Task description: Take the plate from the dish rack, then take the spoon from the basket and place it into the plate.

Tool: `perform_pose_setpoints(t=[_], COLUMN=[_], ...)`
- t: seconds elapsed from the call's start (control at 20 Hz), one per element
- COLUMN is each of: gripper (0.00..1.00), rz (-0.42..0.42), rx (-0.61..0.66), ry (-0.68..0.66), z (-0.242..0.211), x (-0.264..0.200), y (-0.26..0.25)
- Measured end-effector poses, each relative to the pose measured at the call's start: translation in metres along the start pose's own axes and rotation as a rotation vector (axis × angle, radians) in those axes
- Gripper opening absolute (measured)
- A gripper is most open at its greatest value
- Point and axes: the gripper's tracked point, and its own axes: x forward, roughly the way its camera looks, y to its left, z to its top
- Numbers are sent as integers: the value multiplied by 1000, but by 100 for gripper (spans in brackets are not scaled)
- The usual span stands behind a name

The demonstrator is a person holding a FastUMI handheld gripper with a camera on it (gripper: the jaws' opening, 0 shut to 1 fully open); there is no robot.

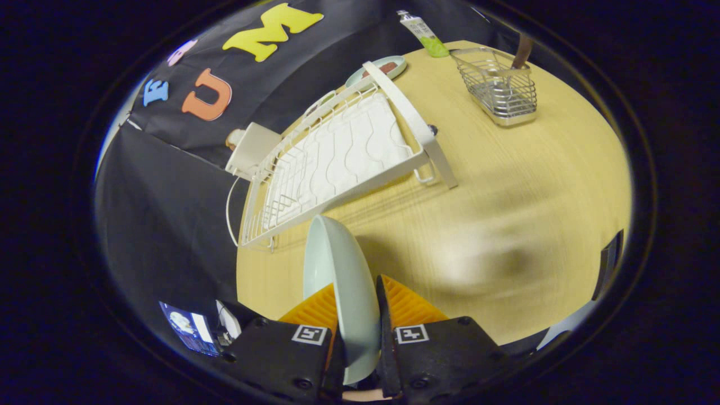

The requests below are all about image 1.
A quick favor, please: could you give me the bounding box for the silver wire basket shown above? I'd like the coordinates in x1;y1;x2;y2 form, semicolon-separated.
450;47;538;127

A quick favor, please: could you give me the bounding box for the lit computer screen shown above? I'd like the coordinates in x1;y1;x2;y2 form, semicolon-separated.
159;301;220;357

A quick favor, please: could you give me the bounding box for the pale green plate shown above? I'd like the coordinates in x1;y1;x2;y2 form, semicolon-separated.
303;215;381;385

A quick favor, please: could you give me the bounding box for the white wire dish rack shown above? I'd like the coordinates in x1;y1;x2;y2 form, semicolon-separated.
226;61;458;253

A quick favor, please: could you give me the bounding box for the brown handled spoon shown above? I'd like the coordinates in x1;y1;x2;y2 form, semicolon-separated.
511;34;535;70

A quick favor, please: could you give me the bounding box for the pale plate with food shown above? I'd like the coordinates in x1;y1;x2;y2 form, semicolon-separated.
345;55;407;89

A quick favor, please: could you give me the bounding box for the white toaster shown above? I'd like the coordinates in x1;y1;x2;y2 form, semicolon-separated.
225;122;282;182

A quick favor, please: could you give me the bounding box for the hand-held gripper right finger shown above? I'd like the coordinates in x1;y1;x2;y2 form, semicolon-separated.
376;274;507;403

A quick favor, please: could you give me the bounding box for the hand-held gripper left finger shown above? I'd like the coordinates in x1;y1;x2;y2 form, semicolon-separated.
222;283;345;403

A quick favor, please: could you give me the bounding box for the black flat object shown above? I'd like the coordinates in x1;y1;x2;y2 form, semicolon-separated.
592;229;625;302

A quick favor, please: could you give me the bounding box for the black backdrop cloth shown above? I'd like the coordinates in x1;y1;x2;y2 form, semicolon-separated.
96;0;507;349

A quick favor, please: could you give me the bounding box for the green drink bottle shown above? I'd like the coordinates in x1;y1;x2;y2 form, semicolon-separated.
397;10;450;59

